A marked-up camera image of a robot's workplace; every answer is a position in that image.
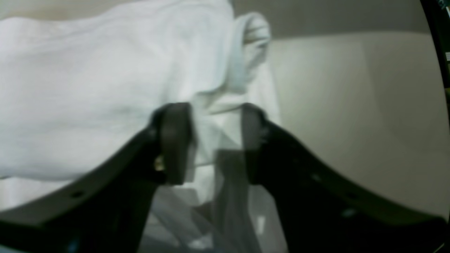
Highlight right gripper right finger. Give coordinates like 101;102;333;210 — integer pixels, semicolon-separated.
241;103;449;253

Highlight white printed t-shirt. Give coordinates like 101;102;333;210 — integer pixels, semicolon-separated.
1;0;288;253

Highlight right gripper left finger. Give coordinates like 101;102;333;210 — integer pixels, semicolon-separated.
0;103;193;253

